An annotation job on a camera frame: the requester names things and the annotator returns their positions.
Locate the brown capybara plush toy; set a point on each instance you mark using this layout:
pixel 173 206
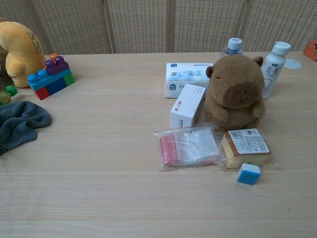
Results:
pixel 235 99

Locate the white cardboard box red logo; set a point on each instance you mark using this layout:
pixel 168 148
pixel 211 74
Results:
pixel 187 106

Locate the clear zip bag pack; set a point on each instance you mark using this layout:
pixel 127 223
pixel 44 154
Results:
pixel 188 147

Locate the white tissue pack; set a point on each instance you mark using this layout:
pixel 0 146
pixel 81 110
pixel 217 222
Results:
pixel 183 77

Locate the packaged sliced bread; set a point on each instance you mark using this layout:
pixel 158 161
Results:
pixel 247 148

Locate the perforated folding screen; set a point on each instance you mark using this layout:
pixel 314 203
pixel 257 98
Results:
pixel 158 24

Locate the clear water bottle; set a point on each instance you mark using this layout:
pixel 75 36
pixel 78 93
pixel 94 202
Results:
pixel 232 49

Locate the blue white square block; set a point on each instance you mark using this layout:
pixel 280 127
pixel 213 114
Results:
pixel 248 173

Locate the colourful building block stack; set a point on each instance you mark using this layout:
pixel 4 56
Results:
pixel 50 79

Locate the white yogurt drink bottle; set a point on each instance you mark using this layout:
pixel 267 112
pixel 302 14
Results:
pixel 273 67

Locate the grey cloth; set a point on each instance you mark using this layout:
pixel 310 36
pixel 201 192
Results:
pixel 19 121

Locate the white round lid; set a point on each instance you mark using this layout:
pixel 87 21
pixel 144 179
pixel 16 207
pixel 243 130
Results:
pixel 292 64

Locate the yellow dinosaur plush toy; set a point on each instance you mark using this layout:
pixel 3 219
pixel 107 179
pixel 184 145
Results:
pixel 19 52

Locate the green capped drink bottle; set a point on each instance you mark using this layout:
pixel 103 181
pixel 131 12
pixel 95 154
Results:
pixel 6 95

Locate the orange box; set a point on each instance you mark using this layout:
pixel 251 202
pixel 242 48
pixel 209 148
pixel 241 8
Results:
pixel 311 50

